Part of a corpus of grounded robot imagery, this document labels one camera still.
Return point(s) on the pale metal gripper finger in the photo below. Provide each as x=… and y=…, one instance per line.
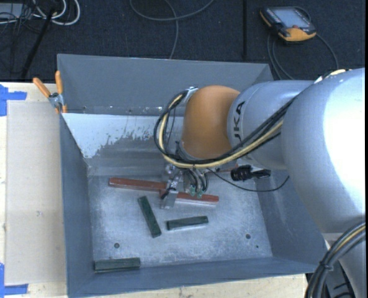
x=169, y=200

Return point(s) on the dark green flat block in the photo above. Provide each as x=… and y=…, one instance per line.
x=186, y=223
x=149, y=217
x=117, y=264

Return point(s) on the red-brown flat block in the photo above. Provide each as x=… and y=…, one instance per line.
x=203, y=198
x=131, y=183

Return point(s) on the grey metal bin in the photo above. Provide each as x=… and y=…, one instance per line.
x=115, y=154

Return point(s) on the pale flat board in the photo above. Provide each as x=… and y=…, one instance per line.
x=31, y=191

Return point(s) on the black cylinder on white bracket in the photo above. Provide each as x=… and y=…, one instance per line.
x=242, y=173

